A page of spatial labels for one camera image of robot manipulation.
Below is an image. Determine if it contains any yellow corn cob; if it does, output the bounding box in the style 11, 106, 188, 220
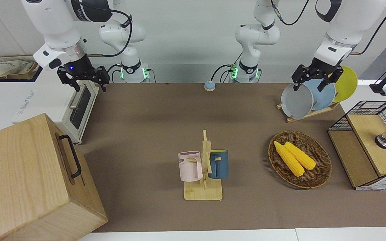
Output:
274, 141, 305, 177
284, 142, 316, 170

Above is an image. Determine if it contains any grey plate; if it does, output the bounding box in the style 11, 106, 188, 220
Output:
281, 84, 314, 120

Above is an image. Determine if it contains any brown table mat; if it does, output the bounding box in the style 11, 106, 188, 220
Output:
76, 83, 386, 233

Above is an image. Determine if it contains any black base cable green plug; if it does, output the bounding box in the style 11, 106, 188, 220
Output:
211, 64, 238, 83

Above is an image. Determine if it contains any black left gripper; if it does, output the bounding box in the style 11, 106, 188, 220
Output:
291, 57, 344, 93

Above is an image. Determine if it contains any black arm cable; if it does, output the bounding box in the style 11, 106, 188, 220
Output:
271, 0, 310, 26
69, 0, 134, 58
350, 0, 386, 56

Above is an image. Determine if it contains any white toaster oven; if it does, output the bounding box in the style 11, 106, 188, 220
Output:
12, 75, 100, 145

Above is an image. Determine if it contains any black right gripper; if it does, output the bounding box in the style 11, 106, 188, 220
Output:
57, 54, 111, 93

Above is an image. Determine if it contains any wooden drawer box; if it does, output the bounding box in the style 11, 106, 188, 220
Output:
0, 113, 108, 241

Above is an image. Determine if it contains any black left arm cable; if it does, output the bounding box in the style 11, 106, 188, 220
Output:
271, 0, 310, 26
350, 0, 386, 56

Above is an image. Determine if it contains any black metal drawer handle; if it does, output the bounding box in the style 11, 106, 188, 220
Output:
59, 135, 82, 179

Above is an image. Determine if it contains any dark blue mug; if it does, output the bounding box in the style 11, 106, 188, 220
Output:
208, 149, 229, 179

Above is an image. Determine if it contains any grid-patterned storage box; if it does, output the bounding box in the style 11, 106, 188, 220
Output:
327, 100, 386, 191

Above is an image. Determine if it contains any yellow plate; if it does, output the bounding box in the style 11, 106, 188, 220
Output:
330, 66, 358, 103

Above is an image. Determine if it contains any wooden mug stand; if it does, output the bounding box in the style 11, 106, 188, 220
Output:
184, 130, 223, 201

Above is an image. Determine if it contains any light blue plate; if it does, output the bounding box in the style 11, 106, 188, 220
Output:
302, 79, 336, 111

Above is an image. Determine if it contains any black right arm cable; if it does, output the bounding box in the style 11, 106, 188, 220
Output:
69, 0, 134, 58

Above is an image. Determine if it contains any brown wicker basket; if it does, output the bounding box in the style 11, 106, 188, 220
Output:
268, 131, 332, 189

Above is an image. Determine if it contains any pink mug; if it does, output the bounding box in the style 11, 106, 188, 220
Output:
178, 151, 203, 182

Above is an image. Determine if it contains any wooden plate rack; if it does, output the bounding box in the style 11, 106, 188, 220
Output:
277, 100, 341, 123

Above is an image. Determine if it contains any beige cloth bag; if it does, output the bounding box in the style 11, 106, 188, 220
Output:
0, 55, 41, 81

